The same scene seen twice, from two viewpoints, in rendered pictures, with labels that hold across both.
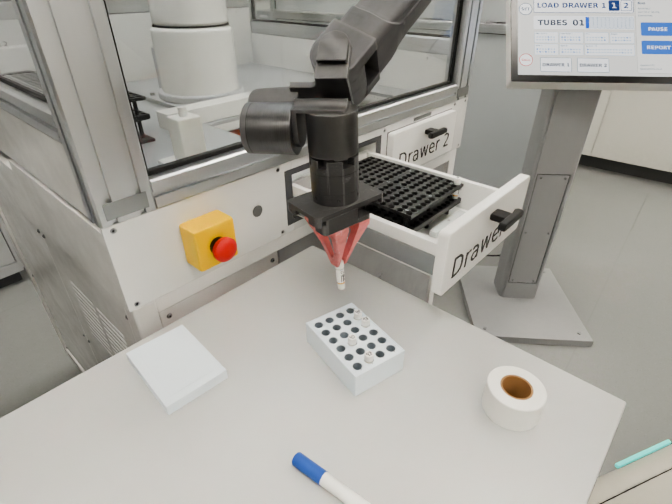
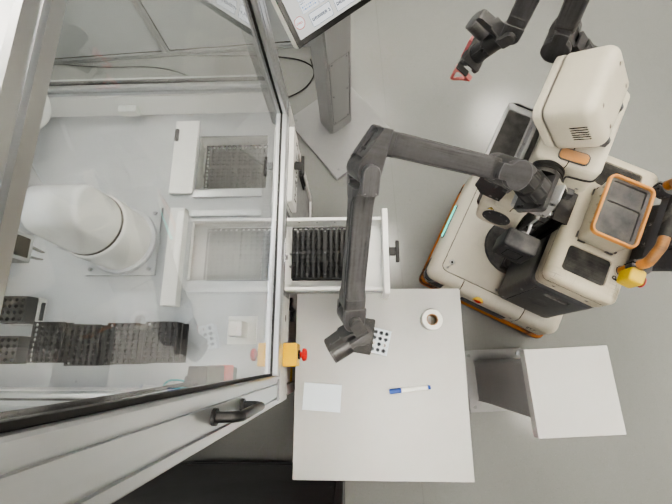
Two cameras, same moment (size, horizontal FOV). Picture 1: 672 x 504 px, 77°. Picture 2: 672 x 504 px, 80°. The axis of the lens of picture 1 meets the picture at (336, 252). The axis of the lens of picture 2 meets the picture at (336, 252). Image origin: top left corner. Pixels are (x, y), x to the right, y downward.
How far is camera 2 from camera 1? 107 cm
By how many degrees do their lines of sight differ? 45
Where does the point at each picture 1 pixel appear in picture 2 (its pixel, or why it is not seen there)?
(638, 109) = not seen: outside the picture
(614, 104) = not seen: outside the picture
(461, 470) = (430, 355)
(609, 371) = not seen: hidden behind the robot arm
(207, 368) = (335, 390)
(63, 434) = (319, 444)
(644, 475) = (453, 235)
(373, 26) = (361, 304)
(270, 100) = (337, 346)
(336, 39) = (356, 323)
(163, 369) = (322, 403)
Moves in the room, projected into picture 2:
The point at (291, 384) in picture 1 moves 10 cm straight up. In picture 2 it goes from (363, 369) to (364, 369)
